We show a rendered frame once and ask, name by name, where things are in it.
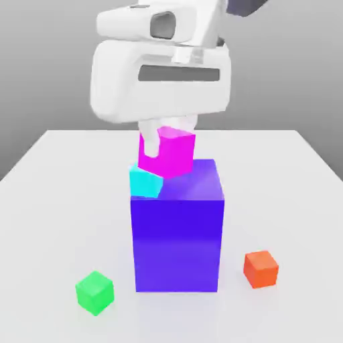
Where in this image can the small orange cube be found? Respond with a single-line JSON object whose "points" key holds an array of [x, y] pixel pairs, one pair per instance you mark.
{"points": [[260, 269]]}

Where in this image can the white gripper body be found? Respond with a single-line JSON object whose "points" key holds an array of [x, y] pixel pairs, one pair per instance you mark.
{"points": [[160, 96]]}

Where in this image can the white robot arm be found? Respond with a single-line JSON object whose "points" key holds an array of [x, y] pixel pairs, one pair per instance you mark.
{"points": [[126, 25]]}

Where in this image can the small cyan cube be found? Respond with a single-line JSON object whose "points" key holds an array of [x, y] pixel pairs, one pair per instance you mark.
{"points": [[143, 185]]}

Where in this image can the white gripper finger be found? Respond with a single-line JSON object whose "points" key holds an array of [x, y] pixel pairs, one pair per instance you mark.
{"points": [[182, 123], [151, 142]]}

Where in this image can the large blue box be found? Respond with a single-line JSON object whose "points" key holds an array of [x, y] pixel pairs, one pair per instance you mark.
{"points": [[176, 241]]}

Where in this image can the small green cube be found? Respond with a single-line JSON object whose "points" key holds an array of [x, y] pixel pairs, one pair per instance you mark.
{"points": [[94, 293]]}

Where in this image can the small magenta cube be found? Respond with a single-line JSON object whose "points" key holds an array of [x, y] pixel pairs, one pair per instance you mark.
{"points": [[174, 155]]}

